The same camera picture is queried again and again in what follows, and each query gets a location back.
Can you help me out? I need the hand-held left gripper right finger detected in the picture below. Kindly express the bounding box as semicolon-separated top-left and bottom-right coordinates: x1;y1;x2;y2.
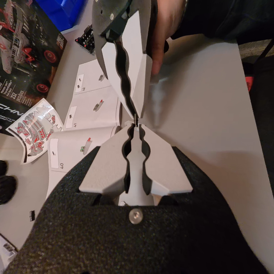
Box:
138;124;193;197

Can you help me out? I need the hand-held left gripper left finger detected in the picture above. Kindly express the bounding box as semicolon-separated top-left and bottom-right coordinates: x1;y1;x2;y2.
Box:
79;124;138;200

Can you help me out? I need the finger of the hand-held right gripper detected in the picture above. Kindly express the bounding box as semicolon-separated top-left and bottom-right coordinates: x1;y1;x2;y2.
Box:
101;40;137;118
120;10;153;119

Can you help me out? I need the small grey toy brick piece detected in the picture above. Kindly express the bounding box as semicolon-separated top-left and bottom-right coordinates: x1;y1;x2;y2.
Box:
125;114;146;127

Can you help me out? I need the person's right forearm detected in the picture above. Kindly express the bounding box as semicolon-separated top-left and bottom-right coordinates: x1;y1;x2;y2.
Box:
171;0;274;46

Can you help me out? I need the person's right hand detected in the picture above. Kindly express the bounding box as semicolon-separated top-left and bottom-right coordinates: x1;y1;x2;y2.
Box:
152;0;187;75

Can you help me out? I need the black toy brick assembly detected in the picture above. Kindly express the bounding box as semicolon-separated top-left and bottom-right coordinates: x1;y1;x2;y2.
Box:
75;25;96;55

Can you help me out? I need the white instruction booklet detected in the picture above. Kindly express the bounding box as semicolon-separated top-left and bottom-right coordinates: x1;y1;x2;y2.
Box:
46;59;129;200

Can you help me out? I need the blue plastic bin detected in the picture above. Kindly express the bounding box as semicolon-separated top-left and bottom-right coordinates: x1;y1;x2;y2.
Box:
35;0;88;32

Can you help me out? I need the curled sticker sheet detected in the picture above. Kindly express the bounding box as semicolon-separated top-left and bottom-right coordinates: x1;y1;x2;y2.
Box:
5;98;65;165

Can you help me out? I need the black toy truck box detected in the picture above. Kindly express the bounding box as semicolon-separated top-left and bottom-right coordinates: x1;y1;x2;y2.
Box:
0;0;68;137

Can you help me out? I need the black toy tire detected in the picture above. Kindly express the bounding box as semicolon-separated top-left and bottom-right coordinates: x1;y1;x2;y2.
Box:
0;159;9;176
0;176;18;205

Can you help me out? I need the dark cloth with red patch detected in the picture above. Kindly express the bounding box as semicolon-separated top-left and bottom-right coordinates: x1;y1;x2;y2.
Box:
238;40;274;194

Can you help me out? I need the clear plastic parts bag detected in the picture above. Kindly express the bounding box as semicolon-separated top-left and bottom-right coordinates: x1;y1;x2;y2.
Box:
0;232;19;258

